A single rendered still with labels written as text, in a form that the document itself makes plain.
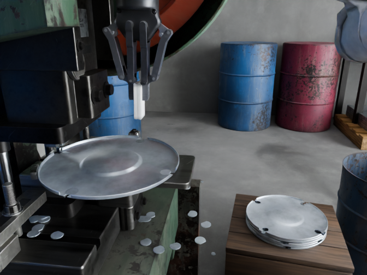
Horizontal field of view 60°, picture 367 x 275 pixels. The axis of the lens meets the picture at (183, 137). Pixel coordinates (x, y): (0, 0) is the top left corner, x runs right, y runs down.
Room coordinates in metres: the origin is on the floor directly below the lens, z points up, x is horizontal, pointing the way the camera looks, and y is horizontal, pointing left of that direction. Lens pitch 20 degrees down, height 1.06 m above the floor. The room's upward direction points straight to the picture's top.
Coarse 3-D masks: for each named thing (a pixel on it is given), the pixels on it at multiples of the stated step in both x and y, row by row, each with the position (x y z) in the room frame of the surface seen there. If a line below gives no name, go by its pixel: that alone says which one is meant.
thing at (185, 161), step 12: (180, 156) 0.67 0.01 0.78; (192, 156) 0.67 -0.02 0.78; (180, 168) 0.60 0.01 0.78; (192, 168) 0.60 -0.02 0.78; (168, 180) 0.55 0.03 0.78; (180, 180) 0.55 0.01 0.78; (108, 204) 0.57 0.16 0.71; (120, 204) 0.57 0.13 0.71; (132, 204) 0.57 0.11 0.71; (144, 204) 0.64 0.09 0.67; (120, 216) 0.58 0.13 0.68; (132, 216) 0.57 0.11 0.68; (132, 228) 0.57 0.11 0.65
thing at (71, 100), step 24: (0, 72) 0.57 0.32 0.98; (24, 72) 0.56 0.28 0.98; (48, 72) 0.56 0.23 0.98; (72, 72) 0.56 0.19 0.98; (96, 72) 0.62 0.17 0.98; (24, 96) 0.56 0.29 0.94; (48, 96) 0.56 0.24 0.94; (72, 96) 0.57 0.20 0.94; (96, 96) 0.58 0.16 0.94; (24, 120) 0.57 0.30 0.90; (48, 120) 0.56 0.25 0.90; (72, 120) 0.56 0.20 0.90
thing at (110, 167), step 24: (72, 144) 0.71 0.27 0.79; (96, 144) 0.72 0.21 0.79; (120, 144) 0.72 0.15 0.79; (144, 144) 0.72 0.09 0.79; (168, 144) 0.70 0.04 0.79; (48, 168) 0.60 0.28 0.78; (72, 168) 0.59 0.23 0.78; (96, 168) 0.58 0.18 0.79; (120, 168) 0.58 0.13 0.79; (144, 168) 0.59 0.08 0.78; (168, 168) 0.59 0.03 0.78; (96, 192) 0.50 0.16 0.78; (120, 192) 0.50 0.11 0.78
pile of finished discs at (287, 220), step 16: (256, 208) 1.07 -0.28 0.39; (272, 208) 1.06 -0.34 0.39; (288, 208) 1.06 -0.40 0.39; (304, 208) 1.07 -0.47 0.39; (256, 224) 0.97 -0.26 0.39; (272, 224) 0.97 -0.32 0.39; (288, 224) 0.96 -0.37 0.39; (304, 224) 0.97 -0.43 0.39; (320, 224) 0.97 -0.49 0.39; (272, 240) 0.90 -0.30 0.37; (288, 240) 0.88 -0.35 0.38; (304, 240) 0.88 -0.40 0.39; (320, 240) 0.91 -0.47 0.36
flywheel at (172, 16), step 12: (168, 0) 0.98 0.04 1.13; (180, 0) 0.94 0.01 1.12; (192, 0) 0.93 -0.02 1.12; (204, 0) 0.94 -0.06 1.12; (168, 12) 0.94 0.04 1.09; (180, 12) 0.94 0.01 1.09; (192, 12) 0.93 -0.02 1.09; (168, 24) 0.94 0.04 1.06; (180, 24) 0.94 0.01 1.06; (120, 36) 0.96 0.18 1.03; (156, 36) 0.95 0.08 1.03
